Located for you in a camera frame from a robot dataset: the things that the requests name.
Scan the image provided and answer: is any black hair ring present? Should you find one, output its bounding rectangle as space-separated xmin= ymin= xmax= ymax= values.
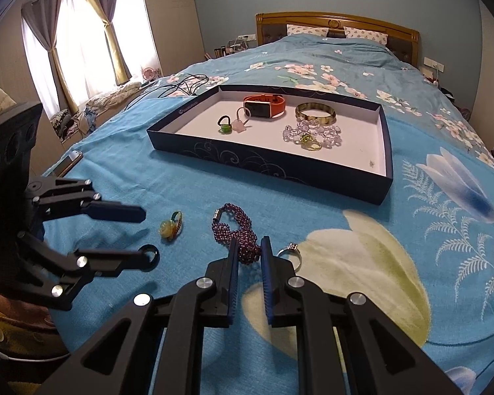
xmin=139 ymin=243 xmax=161 ymax=272

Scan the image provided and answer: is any yellow green hair tie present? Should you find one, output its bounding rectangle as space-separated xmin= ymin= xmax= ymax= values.
xmin=158 ymin=209 xmax=185 ymax=242

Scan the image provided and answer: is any purple beaded bracelet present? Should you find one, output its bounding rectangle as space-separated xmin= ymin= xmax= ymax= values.
xmin=211 ymin=202 xmax=263 ymax=266

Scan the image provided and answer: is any silver ring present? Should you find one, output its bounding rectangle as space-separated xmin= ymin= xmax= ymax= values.
xmin=275 ymin=242 xmax=303 ymax=273

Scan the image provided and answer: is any green bead hair tie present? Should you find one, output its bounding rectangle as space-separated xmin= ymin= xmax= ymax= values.
xmin=216 ymin=113 xmax=235 ymax=135

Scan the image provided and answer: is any pink flower hair tie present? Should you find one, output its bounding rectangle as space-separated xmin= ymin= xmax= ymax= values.
xmin=232 ymin=105 xmax=253 ymax=134

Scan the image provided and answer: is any orange smart watch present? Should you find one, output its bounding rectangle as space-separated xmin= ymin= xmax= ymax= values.
xmin=243 ymin=94 xmax=286 ymax=119

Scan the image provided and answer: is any clear crystal bead bracelet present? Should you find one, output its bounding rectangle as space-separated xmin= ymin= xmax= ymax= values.
xmin=282 ymin=118 xmax=343 ymax=150

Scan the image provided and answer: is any tortoiseshell bangle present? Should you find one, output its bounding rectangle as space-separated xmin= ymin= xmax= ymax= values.
xmin=294 ymin=103 xmax=336 ymax=126

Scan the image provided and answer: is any black smartphone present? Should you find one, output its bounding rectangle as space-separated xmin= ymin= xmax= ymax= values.
xmin=50 ymin=151 xmax=83 ymax=177

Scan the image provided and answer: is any clothes pile on windowsill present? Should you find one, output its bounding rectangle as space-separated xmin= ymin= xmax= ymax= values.
xmin=50 ymin=81 xmax=142 ymax=142

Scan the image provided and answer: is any bright blue floral blanket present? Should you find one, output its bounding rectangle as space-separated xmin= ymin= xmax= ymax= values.
xmin=45 ymin=99 xmax=494 ymax=394

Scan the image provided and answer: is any pink desk fan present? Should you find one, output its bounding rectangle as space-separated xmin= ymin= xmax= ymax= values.
xmin=142 ymin=67 xmax=162 ymax=81

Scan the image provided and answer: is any left window curtain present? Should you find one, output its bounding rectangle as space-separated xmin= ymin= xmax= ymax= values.
xmin=21 ymin=0 xmax=78 ymax=115

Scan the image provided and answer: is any window curtain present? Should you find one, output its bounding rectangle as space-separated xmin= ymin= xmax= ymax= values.
xmin=21 ymin=0 xmax=78 ymax=115
xmin=85 ymin=0 xmax=131 ymax=86

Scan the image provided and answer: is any dark blue shallow box tray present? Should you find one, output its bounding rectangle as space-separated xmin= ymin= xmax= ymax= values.
xmin=147 ymin=85 xmax=394 ymax=205

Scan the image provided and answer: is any right window curtain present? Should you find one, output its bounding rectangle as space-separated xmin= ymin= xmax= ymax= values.
xmin=85 ymin=0 xmax=131 ymax=86

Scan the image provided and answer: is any wooden headboard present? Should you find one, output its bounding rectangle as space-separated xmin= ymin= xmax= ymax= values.
xmin=256 ymin=12 xmax=420 ymax=68

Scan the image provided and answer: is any left patterned pillow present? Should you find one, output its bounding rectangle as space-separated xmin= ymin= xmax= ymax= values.
xmin=286 ymin=24 xmax=329 ymax=38

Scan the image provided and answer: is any patterned pillow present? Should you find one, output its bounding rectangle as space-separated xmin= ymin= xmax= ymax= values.
xmin=286 ymin=24 xmax=329 ymax=38
xmin=343 ymin=27 xmax=388 ymax=45

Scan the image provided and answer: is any blue floral duvet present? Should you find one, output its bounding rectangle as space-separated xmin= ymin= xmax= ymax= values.
xmin=145 ymin=34 xmax=494 ymax=168

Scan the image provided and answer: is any right patterned pillow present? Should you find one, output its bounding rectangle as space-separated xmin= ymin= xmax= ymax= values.
xmin=343 ymin=27 xmax=388 ymax=45

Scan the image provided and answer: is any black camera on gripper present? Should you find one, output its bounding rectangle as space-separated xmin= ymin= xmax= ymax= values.
xmin=0 ymin=102 xmax=42 ymax=248

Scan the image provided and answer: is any black cable on bed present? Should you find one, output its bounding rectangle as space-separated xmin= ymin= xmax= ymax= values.
xmin=124 ymin=72 xmax=210 ymax=111

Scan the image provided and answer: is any wall power outlet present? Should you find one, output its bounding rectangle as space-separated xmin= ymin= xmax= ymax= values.
xmin=423 ymin=57 xmax=444 ymax=72

